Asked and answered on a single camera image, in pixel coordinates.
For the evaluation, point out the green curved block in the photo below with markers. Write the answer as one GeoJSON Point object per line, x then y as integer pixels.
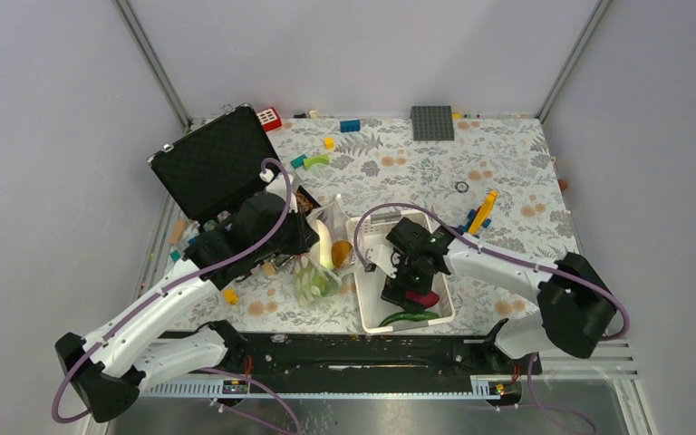
{"type": "Point", "coordinates": [309, 162]}

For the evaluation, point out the grey lego baseplate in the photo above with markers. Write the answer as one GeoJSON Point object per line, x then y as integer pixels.
{"type": "Point", "coordinates": [432, 123]}

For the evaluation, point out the red white toy block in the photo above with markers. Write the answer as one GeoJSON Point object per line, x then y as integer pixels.
{"type": "Point", "coordinates": [269, 119]}

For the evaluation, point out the brown potato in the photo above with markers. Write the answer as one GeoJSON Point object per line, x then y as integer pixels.
{"type": "Point", "coordinates": [341, 253]}

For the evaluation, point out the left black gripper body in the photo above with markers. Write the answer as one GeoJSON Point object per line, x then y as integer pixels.
{"type": "Point", "coordinates": [290, 240]}

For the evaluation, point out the black open case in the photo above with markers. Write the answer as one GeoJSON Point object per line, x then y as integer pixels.
{"type": "Point", "coordinates": [216, 167]}

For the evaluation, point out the purple sweet potato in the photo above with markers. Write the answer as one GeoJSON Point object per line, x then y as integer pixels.
{"type": "Point", "coordinates": [419, 302]}

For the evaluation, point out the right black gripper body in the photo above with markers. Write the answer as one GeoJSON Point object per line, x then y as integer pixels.
{"type": "Point", "coordinates": [410, 276]}

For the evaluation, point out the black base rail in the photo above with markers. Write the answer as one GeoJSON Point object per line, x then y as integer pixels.
{"type": "Point", "coordinates": [357, 363]}

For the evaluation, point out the teal block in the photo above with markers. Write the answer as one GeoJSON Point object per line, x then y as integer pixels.
{"type": "Point", "coordinates": [299, 162]}

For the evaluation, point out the clear zip top bag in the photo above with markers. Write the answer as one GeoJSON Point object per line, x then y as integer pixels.
{"type": "Point", "coordinates": [336, 219]}

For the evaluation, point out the blue lego brick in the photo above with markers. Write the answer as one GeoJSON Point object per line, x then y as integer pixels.
{"type": "Point", "coordinates": [350, 126]}

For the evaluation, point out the green cabbage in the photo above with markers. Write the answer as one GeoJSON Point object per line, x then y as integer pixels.
{"type": "Point", "coordinates": [313, 283]}

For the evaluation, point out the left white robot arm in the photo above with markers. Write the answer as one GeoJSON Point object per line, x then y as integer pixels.
{"type": "Point", "coordinates": [111, 366]}

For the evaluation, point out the white perforated plastic basket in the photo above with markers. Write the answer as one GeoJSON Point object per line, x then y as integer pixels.
{"type": "Point", "coordinates": [370, 239]}

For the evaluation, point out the green chili pepper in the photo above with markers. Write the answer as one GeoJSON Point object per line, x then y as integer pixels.
{"type": "Point", "coordinates": [406, 316]}

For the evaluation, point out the yellow small toy piece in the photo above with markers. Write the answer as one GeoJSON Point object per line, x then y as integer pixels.
{"type": "Point", "coordinates": [230, 296]}

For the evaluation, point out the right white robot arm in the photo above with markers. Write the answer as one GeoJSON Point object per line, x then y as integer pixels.
{"type": "Point", "coordinates": [574, 307]}

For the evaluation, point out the yellow blue toy vehicle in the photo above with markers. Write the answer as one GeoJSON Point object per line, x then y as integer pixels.
{"type": "Point", "coordinates": [479, 218]}

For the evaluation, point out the white radish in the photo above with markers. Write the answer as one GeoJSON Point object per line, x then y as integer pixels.
{"type": "Point", "coordinates": [322, 251]}

